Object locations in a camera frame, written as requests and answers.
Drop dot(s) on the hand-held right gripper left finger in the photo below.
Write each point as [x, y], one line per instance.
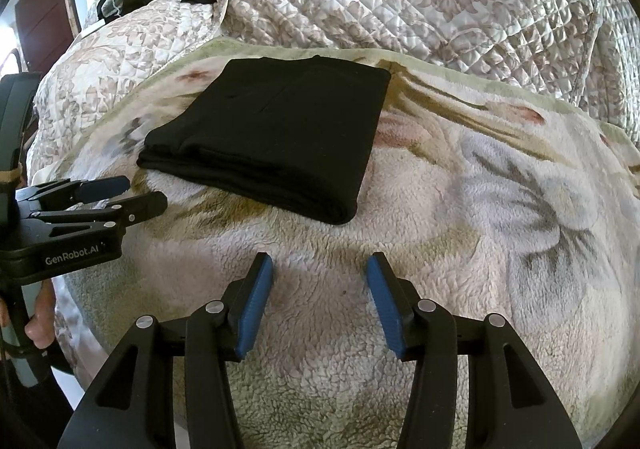
[255, 309]

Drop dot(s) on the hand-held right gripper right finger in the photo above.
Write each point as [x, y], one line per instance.
[387, 309]

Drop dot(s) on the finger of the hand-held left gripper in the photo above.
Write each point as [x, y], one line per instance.
[145, 207]
[105, 187]

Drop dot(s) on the black pants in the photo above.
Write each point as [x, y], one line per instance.
[275, 129]

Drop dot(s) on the person's left hand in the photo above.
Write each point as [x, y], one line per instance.
[42, 324]

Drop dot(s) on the floral fleece blanket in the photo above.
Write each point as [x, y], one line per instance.
[450, 229]

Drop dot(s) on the quilted floral bedspread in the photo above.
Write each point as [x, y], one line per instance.
[125, 44]

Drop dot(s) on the brown wooden door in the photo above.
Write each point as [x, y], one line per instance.
[45, 24]

